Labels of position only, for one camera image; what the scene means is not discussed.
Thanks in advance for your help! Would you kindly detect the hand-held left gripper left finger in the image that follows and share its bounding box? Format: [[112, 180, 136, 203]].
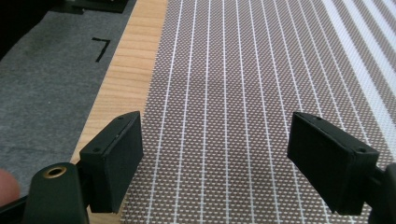
[[78, 110, 145, 215]]

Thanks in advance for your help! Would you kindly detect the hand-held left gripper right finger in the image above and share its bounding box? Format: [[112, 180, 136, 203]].
[[286, 111, 381, 217]]

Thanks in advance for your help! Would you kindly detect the grey felt mat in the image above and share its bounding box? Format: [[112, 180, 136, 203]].
[[0, 0, 138, 198]]

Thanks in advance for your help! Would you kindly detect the brown white striped woven placemat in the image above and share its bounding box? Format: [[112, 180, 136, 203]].
[[120, 0, 396, 224]]

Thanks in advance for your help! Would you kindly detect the black stand base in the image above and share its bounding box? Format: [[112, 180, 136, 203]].
[[49, 0, 129, 15]]

